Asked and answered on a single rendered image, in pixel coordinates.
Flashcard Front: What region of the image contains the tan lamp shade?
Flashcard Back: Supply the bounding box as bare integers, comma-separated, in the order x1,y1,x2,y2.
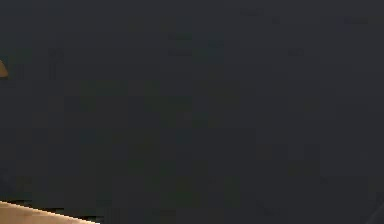
0,59,9,79

